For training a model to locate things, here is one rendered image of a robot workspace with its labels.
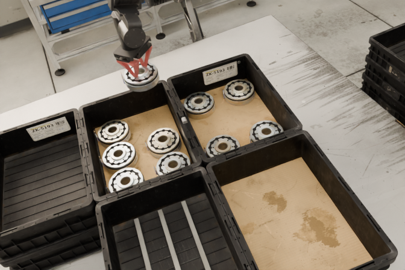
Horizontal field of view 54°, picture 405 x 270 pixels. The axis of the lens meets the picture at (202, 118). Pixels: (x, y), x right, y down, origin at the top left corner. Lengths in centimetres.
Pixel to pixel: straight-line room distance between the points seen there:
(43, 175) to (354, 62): 217
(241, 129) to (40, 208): 65
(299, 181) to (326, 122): 39
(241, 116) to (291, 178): 29
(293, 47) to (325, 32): 137
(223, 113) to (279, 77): 40
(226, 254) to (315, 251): 22
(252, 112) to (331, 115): 32
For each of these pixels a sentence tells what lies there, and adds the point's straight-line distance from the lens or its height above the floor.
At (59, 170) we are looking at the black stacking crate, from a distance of 134.
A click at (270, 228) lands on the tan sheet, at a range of 107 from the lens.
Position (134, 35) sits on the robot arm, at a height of 123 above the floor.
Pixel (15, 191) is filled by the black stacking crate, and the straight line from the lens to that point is 136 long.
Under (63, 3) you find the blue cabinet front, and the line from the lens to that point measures 299.
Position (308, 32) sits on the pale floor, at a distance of 316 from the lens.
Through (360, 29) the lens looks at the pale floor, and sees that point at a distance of 322.
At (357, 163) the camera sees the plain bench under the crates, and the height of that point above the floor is 70.
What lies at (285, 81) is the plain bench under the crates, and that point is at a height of 70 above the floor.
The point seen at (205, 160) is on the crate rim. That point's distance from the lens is 108.
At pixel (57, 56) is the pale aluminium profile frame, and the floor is 15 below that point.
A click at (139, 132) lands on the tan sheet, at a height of 83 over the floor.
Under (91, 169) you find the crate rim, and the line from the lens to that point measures 115.
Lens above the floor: 176
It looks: 45 degrees down
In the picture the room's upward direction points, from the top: 11 degrees counter-clockwise
